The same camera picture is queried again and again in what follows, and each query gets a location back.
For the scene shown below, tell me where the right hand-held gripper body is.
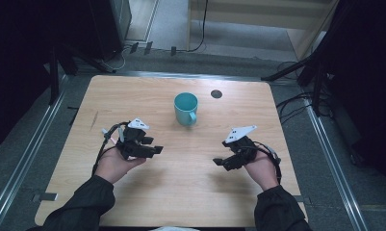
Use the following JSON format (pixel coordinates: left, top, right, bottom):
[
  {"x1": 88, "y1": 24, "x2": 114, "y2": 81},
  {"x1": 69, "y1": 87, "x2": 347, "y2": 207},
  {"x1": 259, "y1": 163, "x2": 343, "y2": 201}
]
[{"x1": 221, "y1": 124, "x2": 258, "y2": 171}]

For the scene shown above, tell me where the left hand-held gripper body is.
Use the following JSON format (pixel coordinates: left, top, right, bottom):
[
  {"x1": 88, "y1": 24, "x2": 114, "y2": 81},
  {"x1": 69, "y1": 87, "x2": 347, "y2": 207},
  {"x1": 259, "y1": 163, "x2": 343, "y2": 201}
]
[{"x1": 116, "y1": 117, "x2": 151, "y2": 161}]

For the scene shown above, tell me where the teal mug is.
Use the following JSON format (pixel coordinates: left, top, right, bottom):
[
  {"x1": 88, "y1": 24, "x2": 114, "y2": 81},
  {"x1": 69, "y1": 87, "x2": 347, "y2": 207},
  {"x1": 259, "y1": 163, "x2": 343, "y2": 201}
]
[{"x1": 173, "y1": 91, "x2": 199, "y2": 127}]

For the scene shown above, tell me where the person's left hand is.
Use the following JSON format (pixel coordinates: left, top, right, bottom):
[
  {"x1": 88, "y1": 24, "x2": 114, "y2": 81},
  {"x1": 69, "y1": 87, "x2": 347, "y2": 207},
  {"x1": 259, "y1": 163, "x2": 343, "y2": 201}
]
[{"x1": 93, "y1": 145, "x2": 147, "y2": 185}]

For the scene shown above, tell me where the person's right hand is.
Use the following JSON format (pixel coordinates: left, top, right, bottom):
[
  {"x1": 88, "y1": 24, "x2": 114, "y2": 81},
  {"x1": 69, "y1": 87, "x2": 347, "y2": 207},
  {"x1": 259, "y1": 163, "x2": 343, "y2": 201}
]
[{"x1": 244, "y1": 150, "x2": 281, "y2": 192}]

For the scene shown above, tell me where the black metal stand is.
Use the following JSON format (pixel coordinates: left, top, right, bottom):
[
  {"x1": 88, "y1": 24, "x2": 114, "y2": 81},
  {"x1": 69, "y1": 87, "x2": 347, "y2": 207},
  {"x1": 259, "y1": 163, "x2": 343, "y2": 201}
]
[
  {"x1": 261, "y1": 47, "x2": 333, "y2": 117},
  {"x1": 47, "y1": 41, "x2": 117, "y2": 106}
]

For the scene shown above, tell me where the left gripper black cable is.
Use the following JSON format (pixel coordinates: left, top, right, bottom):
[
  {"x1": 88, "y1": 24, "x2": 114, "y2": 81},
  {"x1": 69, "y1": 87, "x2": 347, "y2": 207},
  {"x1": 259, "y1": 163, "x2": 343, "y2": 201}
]
[{"x1": 91, "y1": 120, "x2": 131, "y2": 176}]

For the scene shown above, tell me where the floor cables bundle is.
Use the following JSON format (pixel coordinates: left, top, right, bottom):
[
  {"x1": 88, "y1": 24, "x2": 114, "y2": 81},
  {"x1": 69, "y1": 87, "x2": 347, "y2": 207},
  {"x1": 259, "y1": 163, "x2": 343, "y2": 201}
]
[{"x1": 275, "y1": 61, "x2": 334, "y2": 126}]

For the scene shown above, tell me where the white floor cable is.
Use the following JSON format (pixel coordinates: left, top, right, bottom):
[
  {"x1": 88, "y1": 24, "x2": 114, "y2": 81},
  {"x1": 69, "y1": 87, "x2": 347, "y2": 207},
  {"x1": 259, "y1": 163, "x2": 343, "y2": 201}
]
[{"x1": 98, "y1": 44, "x2": 132, "y2": 74}]

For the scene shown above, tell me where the metal floor rail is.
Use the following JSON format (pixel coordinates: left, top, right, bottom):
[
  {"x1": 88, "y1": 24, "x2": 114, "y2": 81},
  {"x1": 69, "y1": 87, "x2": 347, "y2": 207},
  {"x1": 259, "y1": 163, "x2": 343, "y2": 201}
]
[
  {"x1": 300, "y1": 95, "x2": 372, "y2": 231},
  {"x1": 0, "y1": 75, "x2": 69, "y2": 231}
]

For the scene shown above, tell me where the grey floor bracket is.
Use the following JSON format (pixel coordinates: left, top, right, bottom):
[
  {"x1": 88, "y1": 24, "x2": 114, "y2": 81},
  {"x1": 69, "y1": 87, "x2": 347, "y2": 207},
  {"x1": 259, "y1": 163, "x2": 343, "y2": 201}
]
[{"x1": 31, "y1": 192, "x2": 59, "y2": 203}]

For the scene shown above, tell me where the black hanging cable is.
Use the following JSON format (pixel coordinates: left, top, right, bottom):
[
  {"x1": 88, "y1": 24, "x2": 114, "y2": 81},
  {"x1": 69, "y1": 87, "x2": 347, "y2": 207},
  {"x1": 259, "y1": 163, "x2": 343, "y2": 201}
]
[{"x1": 170, "y1": 0, "x2": 210, "y2": 57}]

